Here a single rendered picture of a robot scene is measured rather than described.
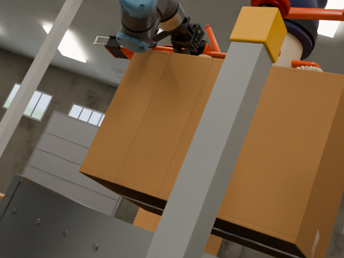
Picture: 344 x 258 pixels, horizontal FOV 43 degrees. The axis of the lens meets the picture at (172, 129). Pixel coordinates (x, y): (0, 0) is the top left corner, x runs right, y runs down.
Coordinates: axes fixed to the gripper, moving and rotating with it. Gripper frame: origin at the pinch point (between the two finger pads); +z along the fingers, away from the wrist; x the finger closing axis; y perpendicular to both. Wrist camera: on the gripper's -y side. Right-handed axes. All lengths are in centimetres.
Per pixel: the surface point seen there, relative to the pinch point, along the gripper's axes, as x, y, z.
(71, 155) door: 72, -685, 650
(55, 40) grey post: 108, -315, 181
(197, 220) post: -58, 51, -54
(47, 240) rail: -71, 10, -36
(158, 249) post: -64, 47, -54
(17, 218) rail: -70, -2, -36
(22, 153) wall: 35, -800, 610
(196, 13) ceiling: 276, -277, 348
